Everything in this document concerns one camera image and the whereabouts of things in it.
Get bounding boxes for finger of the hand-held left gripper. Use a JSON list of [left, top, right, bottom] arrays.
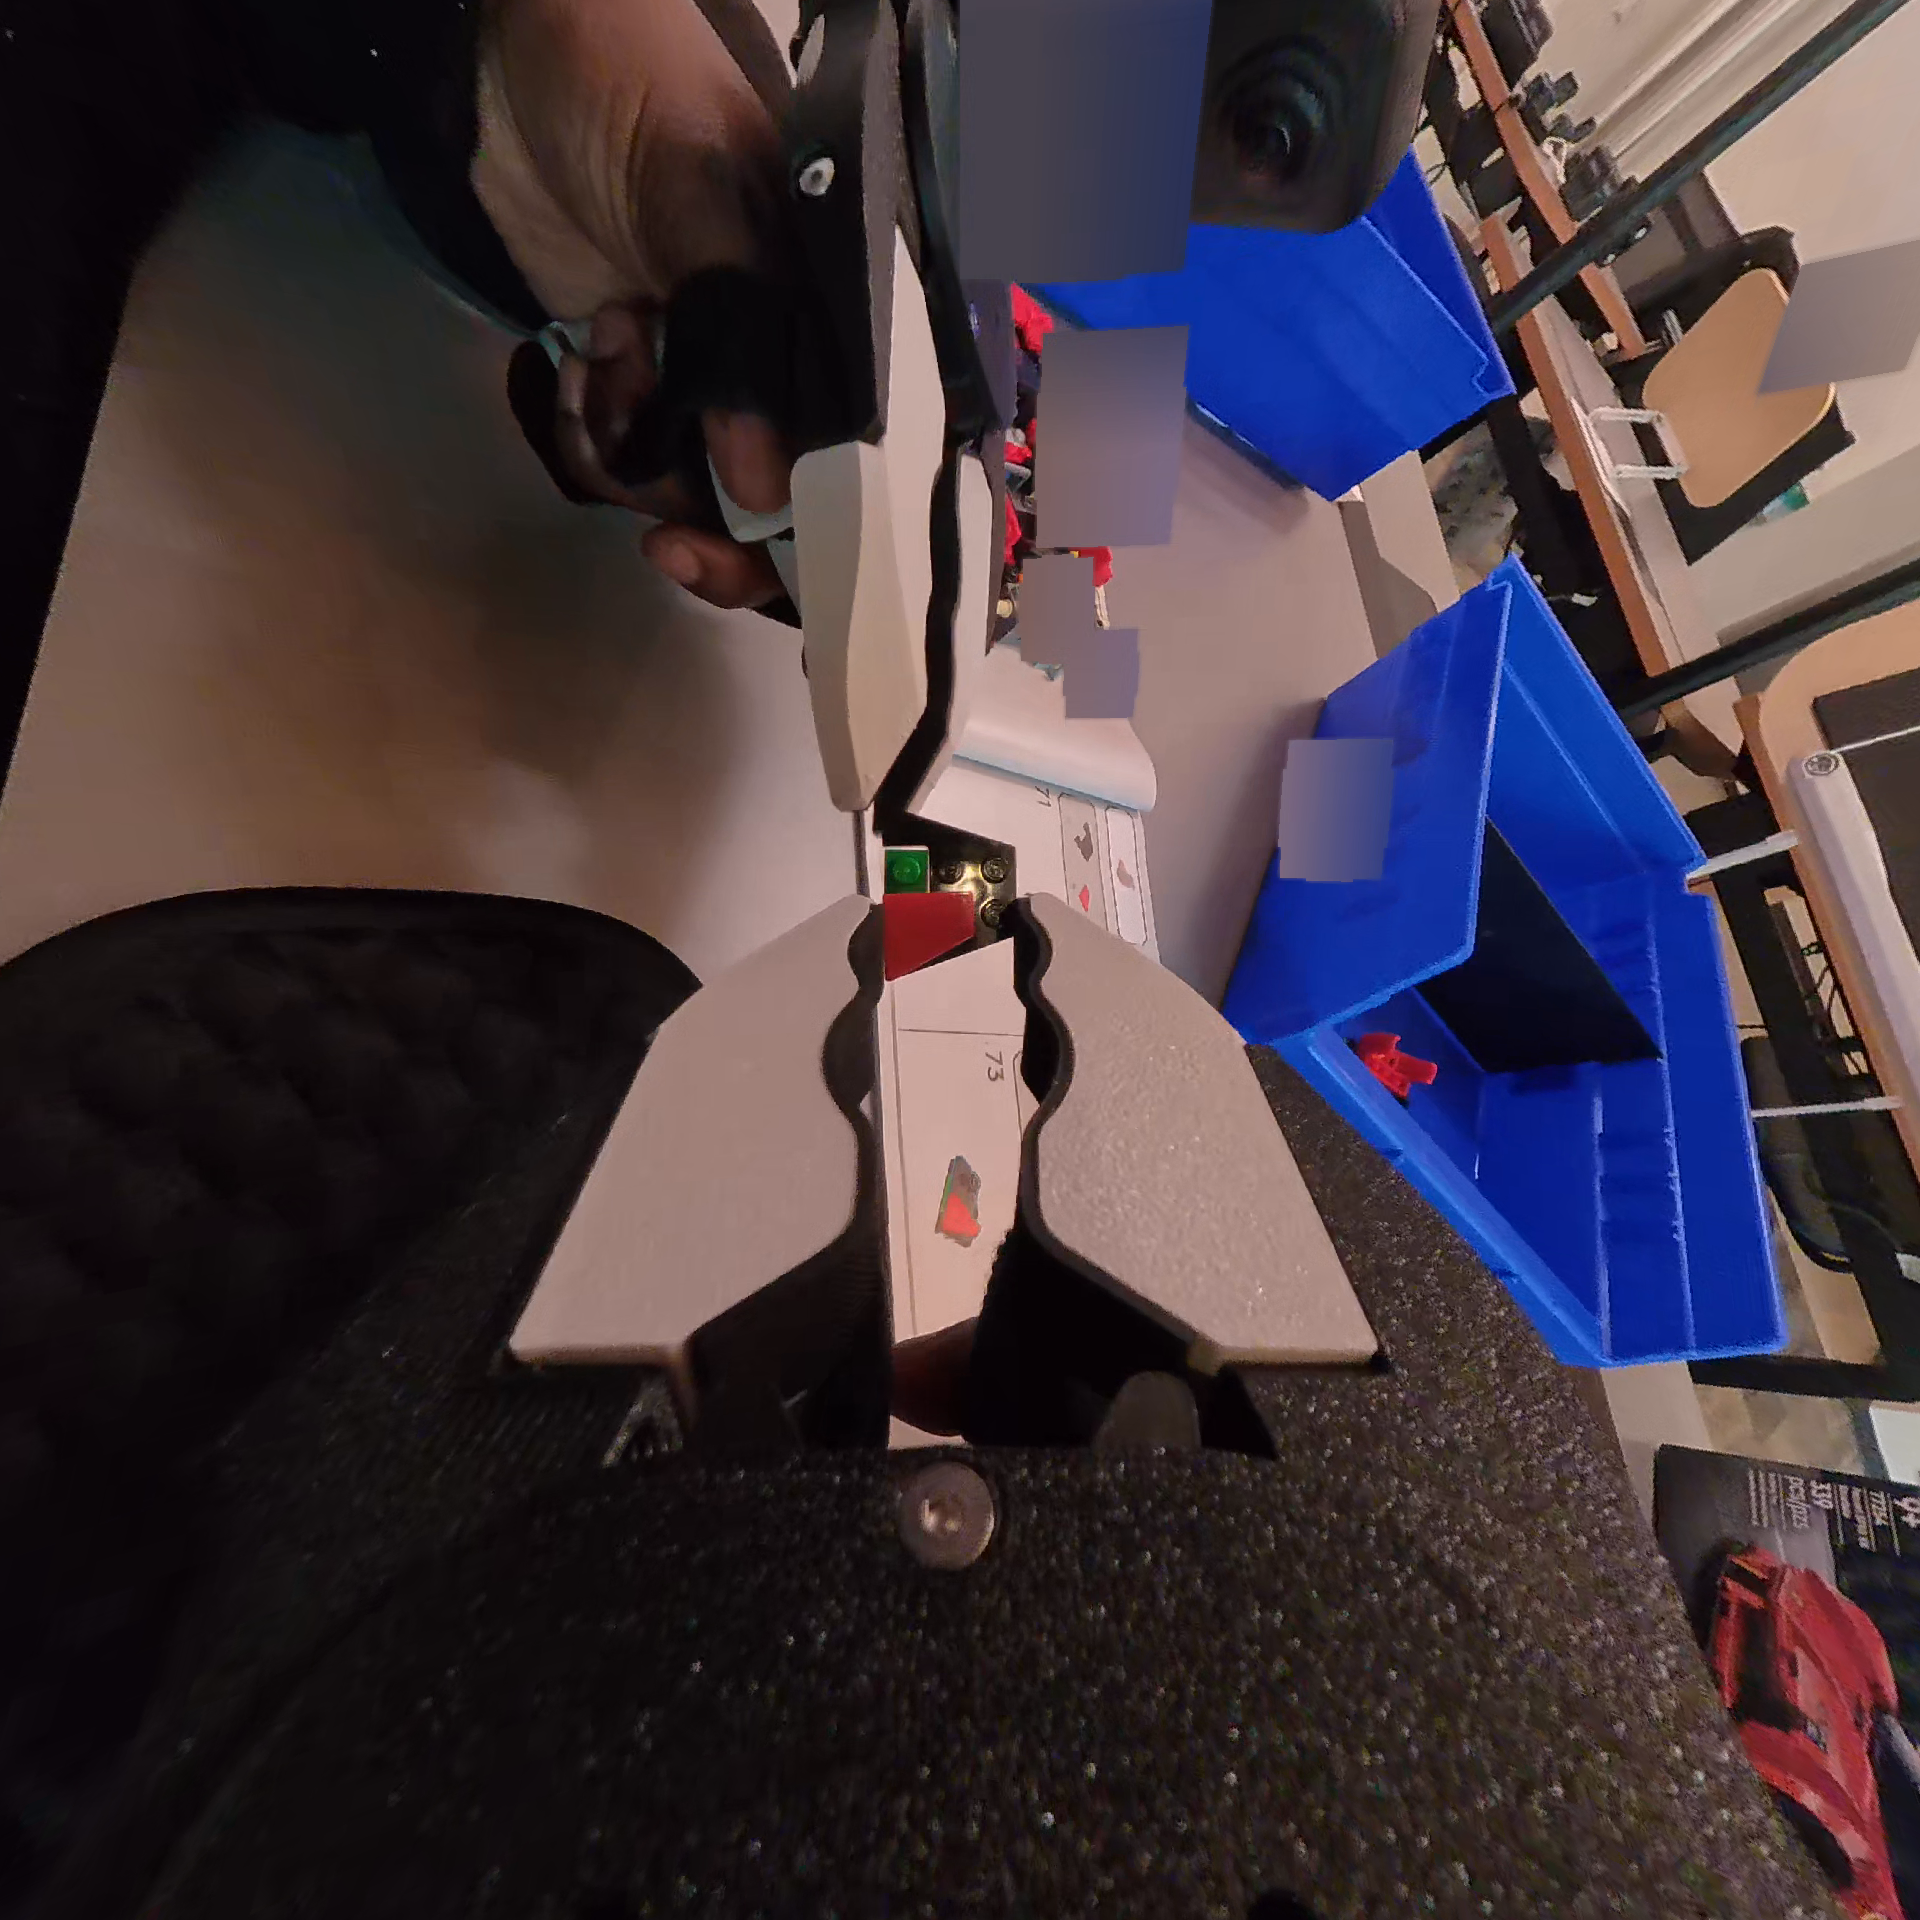
[[787, 437, 970, 817], [936, 447, 1005, 722]]

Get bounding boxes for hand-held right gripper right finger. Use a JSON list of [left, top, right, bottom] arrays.
[[981, 894, 1381, 1375]]

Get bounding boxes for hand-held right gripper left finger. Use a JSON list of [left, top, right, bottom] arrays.
[[506, 894, 896, 1375]]

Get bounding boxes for black and green brick assembly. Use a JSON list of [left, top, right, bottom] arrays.
[[883, 844, 1020, 948]]

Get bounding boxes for red wedge toy brick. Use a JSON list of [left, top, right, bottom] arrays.
[[883, 891, 980, 985]]

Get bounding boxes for blue divided plastic bin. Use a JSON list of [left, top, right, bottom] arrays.
[[1222, 557, 1790, 1367]]

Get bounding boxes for person's left forearm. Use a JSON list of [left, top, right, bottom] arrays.
[[0, 0, 549, 338]]

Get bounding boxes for person's left hand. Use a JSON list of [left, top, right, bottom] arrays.
[[474, 32, 812, 610]]

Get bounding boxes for red toy brick car model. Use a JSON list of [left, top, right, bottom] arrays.
[[981, 277, 1123, 632]]

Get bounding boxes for white instruction booklet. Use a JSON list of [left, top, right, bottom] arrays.
[[859, 661, 1169, 1343]]

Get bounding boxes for wooden background desk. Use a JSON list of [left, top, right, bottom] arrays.
[[1434, 0, 1705, 783]]

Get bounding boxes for wooden side table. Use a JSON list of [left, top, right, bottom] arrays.
[[1731, 602, 1920, 1187]]

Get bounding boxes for wooden seat chair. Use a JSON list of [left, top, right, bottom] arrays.
[[1640, 225, 1857, 570]]

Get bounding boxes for toy box with car print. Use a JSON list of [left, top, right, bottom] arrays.
[[1650, 1445, 1920, 1920]]

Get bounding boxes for black metal pole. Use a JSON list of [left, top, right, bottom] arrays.
[[1485, 0, 1920, 338], [1617, 597, 1920, 727]]

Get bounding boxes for person's black sweater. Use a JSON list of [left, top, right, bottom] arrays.
[[0, 149, 158, 783]]

